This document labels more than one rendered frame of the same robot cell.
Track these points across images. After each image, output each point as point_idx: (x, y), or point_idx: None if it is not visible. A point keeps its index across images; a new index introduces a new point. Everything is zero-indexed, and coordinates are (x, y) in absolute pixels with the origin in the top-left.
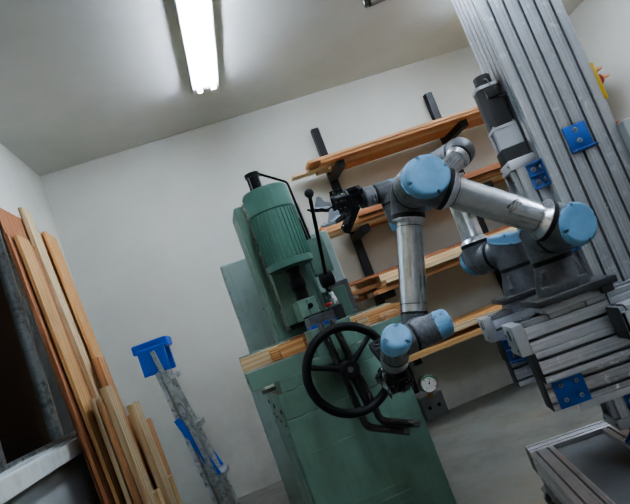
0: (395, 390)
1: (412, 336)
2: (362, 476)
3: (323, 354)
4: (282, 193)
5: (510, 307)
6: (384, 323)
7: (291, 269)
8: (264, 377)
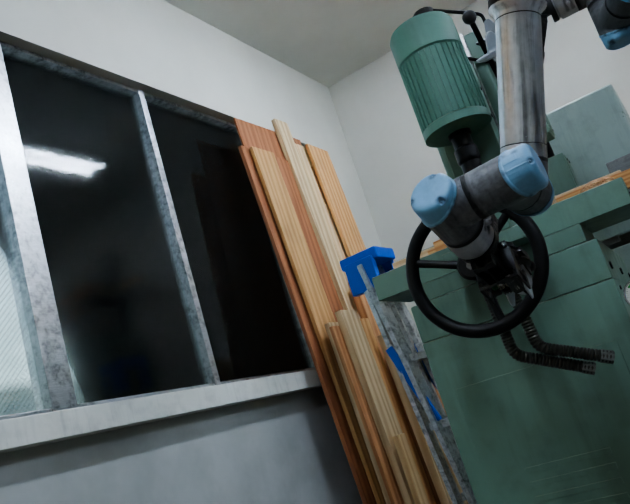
0: (485, 288)
1: (458, 192)
2: (533, 432)
3: None
4: (434, 26)
5: None
6: (574, 199)
7: (453, 134)
8: (393, 282)
